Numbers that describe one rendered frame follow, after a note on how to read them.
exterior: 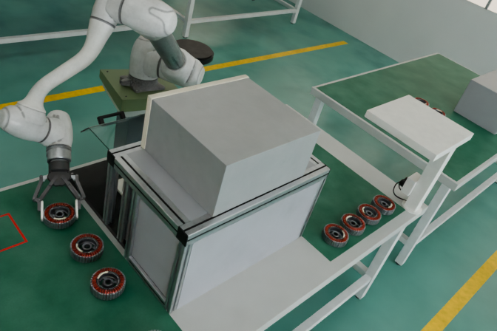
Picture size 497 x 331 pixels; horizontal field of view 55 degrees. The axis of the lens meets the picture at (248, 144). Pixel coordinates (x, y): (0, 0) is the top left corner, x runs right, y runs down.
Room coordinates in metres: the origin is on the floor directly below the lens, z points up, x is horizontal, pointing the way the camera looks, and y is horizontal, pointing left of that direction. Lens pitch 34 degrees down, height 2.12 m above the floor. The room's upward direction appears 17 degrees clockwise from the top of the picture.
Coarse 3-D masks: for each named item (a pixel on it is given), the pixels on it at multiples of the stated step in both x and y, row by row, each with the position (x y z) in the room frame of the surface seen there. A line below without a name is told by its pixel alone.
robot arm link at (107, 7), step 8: (96, 0) 1.76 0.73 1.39; (104, 0) 1.75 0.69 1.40; (112, 0) 1.74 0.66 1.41; (120, 0) 1.74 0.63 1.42; (96, 8) 1.73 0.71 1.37; (104, 8) 1.73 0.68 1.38; (112, 8) 1.73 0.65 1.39; (120, 8) 1.72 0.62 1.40; (96, 16) 1.71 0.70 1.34; (104, 16) 1.72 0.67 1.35; (112, 16) 1.73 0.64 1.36; (120, 16) 1.72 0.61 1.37; (112, 24) 1.73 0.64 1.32
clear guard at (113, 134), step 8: (120, 120) 1.48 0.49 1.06; (128, 120) 1.50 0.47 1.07; (136, 120) 1.51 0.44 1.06; (88, 128) 1.39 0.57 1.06; (96, 128) 1.40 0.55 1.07; (104, 128) 1.41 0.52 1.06; (112, 128) 1.43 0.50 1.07; (120, 128) 1.44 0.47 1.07; (128, 128) 1.45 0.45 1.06; (136, 128) 1.47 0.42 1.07; (96, 136) 1.35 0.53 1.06; (104, 136) 1.36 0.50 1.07; (112, 136) 1.38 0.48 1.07; (120, 136) 1.39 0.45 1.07; (128, 136) 1.40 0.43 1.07; (136, 136) 1.42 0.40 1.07; (104, 144) 1.32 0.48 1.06; (112, 144) 1.33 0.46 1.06; (120, 144) 1.34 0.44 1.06; (128, 144) 1.36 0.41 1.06
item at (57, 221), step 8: (48, 208) 1.22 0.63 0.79; (56, 208) 1.24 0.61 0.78; (64, 208) 1.25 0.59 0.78; (72, 208) 1.25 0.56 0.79; (48, 216) 1.18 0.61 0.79; (56, 216) 1.20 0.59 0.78; (64, 216) 1.22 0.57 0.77; (72, 216) 1.21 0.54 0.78; (48, 224) 1.16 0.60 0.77; (56, 224) 1.16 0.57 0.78; (64, 224) 1.18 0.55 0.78
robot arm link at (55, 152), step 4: (48, 148) 1.38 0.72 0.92; (52, 148) 1.38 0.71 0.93; (56, 148) 1.38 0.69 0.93; (60, 148) 1.39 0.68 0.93; (64, 148) 1.40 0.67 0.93; (68, 148) 1.41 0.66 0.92; (48, 152) 1.37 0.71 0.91; (52, 152) 1.37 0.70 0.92; (56, 152) 1.37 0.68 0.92; (60, 152) 1.37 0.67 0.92; (64, 152) 1.39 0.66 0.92; (68, 152) 1.40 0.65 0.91; (48, 156) 1.36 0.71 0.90; (52, 156) 1.36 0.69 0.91; (56, 156) 1.36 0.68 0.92; (60, 156) 1.36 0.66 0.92; (64, 156) 1.37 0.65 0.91; (68, 156) 1.39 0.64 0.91; (48, 160) 1.35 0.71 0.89; (52, 160) 1.35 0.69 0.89; (68, 160) 1.39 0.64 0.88
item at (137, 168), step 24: (120, 168) 1.19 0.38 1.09; (144, 168) 1.20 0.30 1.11; (312, 168) 1.47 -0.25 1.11; (144, 192) 1.10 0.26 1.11; (168, 192) 1.12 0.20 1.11; (288, 192) 1.32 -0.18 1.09; (168, 216) 1.02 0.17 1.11; (192, 216) 1.05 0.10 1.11; (216, 216) 1.08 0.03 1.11; (240, 216) 1.14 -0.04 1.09; (192, 240) 0.98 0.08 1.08
